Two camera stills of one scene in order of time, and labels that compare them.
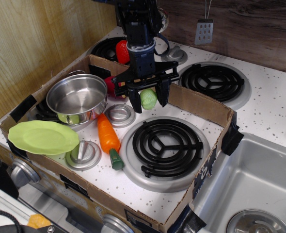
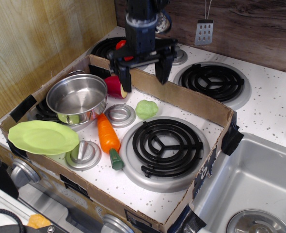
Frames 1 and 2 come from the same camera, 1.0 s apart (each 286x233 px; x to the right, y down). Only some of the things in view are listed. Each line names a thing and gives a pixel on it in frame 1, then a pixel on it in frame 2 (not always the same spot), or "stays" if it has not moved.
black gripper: (143, 72) -> (142, 47)
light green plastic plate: (42, 137) stays
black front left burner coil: (44, 113) stays
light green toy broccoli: (149, 98) -> (146, 109)
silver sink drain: (255, 221) stays
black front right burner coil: (166, 148) stays
